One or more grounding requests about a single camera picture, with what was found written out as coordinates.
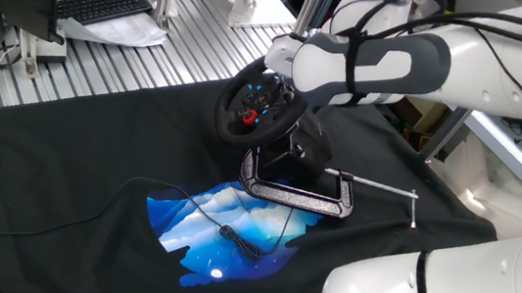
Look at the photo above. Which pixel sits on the aluminium frame post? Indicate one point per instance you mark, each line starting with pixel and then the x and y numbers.
pixel 311 4

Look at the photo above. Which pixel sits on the aluminium diagonal strut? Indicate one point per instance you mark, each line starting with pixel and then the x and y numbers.
pixel 442 135

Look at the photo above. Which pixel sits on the black racing steering wheel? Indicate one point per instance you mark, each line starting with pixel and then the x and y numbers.
pixel 226 125

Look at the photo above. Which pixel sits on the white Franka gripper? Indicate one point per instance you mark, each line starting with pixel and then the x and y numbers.
pixel 280 57

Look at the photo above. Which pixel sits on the white crumpled paper sheet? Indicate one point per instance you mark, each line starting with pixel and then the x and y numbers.
pixel 121 32

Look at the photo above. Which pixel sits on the white stand with base plate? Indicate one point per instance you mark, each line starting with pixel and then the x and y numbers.
pixel 245 6

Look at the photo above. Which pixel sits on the aluminium bracket foot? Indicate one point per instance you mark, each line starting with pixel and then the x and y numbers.
pixel 28 58

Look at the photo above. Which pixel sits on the black computer keyboard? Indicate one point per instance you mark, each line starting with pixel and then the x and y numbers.
pixel 102 5

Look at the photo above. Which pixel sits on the black cloth with blue print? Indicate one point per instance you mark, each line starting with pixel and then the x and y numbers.
pixel 69 144

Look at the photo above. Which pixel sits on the black metal C-clamp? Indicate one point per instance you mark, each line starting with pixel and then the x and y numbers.
pixel 294 198

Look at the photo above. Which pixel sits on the aluminium shelf rail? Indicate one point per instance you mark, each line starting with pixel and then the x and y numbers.
pixel 502 144

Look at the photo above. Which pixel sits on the black steering wheel base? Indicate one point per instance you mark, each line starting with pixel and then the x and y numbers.
pixel 307 147

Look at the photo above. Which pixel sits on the beige cardboard box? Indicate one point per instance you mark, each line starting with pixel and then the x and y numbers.
pixel 419 115

